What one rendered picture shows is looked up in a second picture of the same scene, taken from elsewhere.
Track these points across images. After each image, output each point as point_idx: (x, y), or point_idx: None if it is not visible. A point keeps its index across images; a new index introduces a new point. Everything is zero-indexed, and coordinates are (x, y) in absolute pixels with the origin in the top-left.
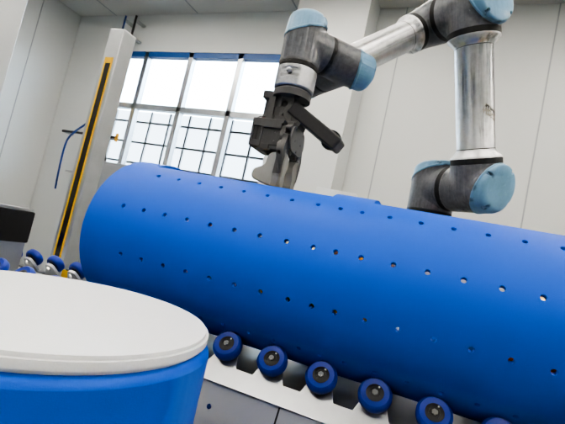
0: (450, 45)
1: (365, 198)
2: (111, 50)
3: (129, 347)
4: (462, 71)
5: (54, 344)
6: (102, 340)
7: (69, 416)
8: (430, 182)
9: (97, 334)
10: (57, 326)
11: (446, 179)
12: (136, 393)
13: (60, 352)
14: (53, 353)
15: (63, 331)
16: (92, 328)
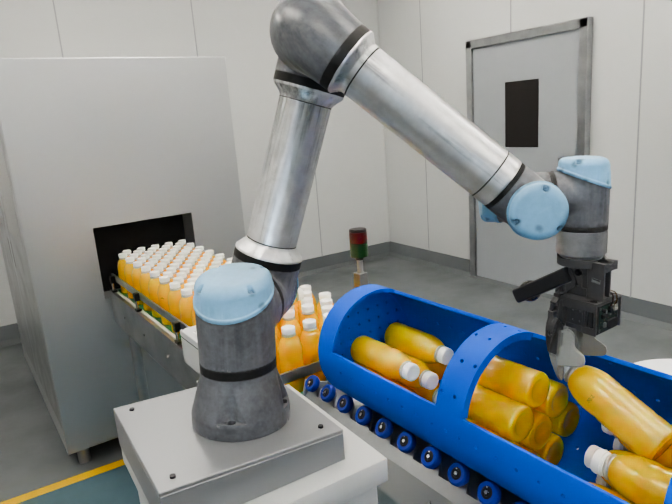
0: (330, 99)
1: (506, 325)
2: None
3: (643, 363)
4: (322, 143)
5: (664, 362)
6: (653, 365)
7: None
8: (279, 306)
9: (657, 368)
10: (671, 369)
11: (285, 292)
12: None
13: (659, 359)
14: (661, 359)
15: (667, 367)
16: (661, 371)
